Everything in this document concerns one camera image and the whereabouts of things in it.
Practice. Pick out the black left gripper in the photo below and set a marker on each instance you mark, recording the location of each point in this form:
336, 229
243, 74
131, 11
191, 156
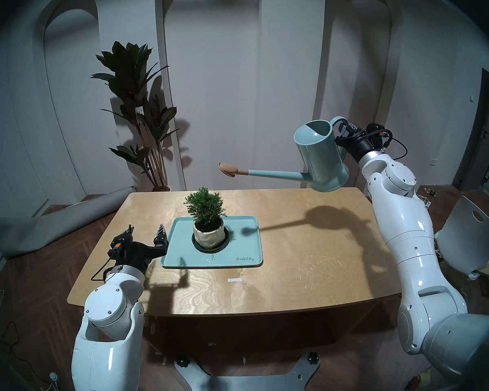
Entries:
132, 253

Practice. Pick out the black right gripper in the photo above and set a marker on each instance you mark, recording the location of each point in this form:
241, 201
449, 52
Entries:
366, 143

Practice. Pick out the light teal watering can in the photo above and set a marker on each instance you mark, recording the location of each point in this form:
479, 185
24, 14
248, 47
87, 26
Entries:
322, 162

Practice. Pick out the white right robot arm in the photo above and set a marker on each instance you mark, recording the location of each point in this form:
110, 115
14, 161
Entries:
407, 231

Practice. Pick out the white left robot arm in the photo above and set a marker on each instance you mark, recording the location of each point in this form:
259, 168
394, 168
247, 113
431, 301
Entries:
106, 345

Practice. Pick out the black plant saucer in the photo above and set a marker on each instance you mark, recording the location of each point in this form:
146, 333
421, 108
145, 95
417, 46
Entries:
195, 244

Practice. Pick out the tall dark leafy floor plant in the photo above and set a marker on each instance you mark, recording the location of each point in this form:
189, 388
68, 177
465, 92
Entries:
126, 68

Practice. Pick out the small shrub in cream pot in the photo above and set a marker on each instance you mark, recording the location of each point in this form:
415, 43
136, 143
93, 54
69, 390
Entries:
208, 237

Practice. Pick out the rolled grey floor mat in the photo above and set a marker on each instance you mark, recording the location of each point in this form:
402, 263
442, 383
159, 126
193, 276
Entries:
49, 227

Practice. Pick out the teal rectangular tray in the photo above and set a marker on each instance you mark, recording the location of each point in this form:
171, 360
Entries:
244, 243

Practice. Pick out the pile of small floor clutter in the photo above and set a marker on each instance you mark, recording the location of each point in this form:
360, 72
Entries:
424, 200

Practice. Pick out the black star knob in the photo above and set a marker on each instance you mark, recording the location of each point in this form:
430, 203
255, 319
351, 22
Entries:
313, 357
182, 361

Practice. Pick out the dark grey door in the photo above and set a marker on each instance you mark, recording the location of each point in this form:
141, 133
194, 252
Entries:
483, 137

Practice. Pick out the white plastic chair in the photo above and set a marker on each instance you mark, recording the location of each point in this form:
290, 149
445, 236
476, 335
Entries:
464, 235

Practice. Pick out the grey metal robot base plate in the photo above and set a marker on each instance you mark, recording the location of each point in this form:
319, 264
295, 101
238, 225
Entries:
244, 382

